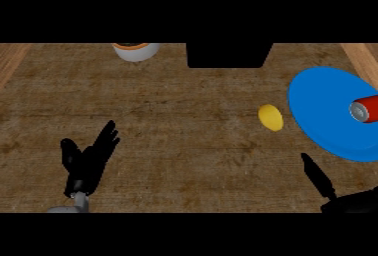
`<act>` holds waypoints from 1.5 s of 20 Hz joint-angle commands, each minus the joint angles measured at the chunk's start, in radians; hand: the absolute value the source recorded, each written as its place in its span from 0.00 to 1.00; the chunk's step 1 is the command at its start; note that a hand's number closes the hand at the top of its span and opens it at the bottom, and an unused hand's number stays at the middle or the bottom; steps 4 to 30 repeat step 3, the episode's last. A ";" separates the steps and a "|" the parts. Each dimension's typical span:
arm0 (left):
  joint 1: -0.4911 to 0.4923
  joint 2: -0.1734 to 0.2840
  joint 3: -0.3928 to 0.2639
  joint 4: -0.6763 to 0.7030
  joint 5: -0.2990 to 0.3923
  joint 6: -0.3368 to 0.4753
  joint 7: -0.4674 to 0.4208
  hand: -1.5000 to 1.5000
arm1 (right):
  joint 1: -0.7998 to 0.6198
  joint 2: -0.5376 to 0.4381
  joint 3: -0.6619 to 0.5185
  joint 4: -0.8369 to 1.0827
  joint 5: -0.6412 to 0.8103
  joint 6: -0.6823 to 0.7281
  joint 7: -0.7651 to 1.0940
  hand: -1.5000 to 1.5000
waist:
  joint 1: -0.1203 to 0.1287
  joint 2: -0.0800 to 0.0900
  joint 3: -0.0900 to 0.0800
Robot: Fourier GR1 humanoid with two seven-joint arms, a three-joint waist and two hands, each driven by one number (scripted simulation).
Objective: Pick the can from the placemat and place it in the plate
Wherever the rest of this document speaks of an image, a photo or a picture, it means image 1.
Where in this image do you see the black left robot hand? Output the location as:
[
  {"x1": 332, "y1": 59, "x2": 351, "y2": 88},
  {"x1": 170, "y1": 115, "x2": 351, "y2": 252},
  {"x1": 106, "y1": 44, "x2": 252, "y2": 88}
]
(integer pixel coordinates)
[{"x1": 59, "y1": 119, "x2": 122, "y2": 198}]

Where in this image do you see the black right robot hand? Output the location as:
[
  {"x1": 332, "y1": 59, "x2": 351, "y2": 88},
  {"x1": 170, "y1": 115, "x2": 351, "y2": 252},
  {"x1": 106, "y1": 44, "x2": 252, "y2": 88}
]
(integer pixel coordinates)
[{"x1": 300, "y1": 152, "x2": 378, "y2": 214}]

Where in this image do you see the blue round placemat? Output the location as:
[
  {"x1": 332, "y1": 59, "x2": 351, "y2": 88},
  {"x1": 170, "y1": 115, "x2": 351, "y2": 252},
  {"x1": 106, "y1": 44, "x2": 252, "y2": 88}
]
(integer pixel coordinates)
[{"x1": 286, "y1": 66, "x2": 378, "y2": 164}]

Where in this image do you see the red can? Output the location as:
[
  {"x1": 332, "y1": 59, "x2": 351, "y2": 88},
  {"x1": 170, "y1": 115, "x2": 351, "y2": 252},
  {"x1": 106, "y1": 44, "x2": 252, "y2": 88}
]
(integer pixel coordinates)
[{"x1": 348, "y1": 94, "x2": 378, "y2": 124}]

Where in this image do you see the yellow lemon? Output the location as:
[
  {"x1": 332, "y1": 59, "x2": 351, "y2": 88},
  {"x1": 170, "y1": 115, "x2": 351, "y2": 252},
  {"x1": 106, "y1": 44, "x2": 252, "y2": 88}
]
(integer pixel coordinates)
[{"x1": 257, "y1": 103, "x2": 285, "y2": 133}]

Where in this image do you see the brown wooden board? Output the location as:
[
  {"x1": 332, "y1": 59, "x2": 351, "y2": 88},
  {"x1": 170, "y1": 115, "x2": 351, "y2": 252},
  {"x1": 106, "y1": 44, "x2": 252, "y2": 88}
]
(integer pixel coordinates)
[{"x1": 0, "y1": 43, "x2": 32, "y2": 90}]

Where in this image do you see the white cup with orange rim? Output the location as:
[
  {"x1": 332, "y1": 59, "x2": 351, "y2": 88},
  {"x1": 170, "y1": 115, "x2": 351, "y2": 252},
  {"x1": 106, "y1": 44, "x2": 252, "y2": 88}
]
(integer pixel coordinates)
[{"x1": 111, "y1": 43, "x2": 162, "y2": 63}]

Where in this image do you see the pale wooden board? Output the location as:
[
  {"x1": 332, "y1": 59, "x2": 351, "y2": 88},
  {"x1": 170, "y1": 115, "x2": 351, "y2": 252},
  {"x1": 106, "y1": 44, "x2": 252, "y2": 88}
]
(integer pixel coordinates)
[{"x1": 338, "y1": 43, "x2": 378, "y2": 90}]

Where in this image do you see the black box appliance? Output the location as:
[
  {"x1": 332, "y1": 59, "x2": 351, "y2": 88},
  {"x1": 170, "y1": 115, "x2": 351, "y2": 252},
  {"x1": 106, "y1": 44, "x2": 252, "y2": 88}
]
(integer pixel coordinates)
[{"x1": 184, "y1": 43, "x2": 274, "y2": 69}]

